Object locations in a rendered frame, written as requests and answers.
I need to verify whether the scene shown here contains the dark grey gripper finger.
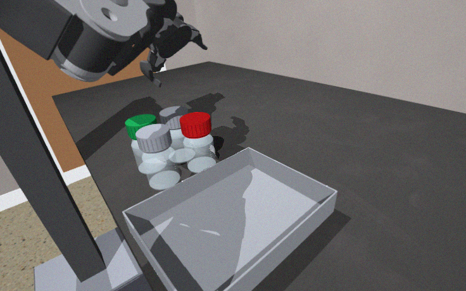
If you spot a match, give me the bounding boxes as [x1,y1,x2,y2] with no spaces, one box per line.
[186,23,207,50]
[140,50,166,87]

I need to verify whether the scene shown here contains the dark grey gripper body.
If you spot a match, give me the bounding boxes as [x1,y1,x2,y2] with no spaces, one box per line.
[148,12,192,58]

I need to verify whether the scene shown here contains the clear bottle with green cap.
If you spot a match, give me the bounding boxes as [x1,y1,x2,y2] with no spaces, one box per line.
[125,114,157,175]

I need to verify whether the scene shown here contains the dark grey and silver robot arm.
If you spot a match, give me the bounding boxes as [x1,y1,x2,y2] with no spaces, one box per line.
[0,0,177,82]

